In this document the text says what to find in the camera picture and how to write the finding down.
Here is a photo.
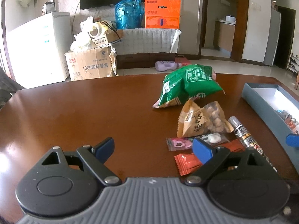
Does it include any orange snack packet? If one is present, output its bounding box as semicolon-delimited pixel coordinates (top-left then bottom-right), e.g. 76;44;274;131
284;117;298;135

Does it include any clear bag of dark seeds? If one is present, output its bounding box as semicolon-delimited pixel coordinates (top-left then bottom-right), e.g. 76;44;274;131
276;110;292;121

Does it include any red-brown snack stick packet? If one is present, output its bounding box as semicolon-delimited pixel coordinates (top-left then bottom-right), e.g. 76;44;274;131
219;139;245;152

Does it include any small orange-red packet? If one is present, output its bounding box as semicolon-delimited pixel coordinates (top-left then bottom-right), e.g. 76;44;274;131
174;153;203;176

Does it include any grey shallow box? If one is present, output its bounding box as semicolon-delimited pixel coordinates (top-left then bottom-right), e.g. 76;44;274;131
242;83;298;170

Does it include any long black cartoon snack tube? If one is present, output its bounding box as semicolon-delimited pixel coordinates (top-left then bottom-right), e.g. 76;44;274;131
228;116;278;172

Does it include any pink clear candy packet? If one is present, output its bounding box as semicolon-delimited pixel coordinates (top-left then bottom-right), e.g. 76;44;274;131
166;132;230;152

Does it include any kraft peanut bag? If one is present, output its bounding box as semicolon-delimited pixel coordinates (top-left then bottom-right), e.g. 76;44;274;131
176;99;234;138

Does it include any green snack bag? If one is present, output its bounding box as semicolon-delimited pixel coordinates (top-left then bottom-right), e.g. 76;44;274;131
152;64;223;108

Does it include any purple bottle on floor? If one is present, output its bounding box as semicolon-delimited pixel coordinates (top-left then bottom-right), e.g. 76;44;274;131
155;61;182;72

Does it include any grey refrigerator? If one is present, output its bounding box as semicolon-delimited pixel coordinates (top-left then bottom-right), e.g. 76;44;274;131
263;8;281;66

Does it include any white plastic bag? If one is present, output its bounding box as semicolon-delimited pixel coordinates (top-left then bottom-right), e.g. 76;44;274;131
70;16;109;53

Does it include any white cabinet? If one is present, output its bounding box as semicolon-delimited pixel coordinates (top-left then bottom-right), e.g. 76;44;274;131
6;12;73;88

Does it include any small cardboard box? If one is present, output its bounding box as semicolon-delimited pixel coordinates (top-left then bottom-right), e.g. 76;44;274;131
92;29;124;49

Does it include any white covered bench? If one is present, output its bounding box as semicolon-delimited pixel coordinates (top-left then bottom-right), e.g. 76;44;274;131
113;28;181;55

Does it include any blue plastic bag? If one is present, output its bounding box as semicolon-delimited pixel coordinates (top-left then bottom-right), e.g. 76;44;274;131
115;0;144;29

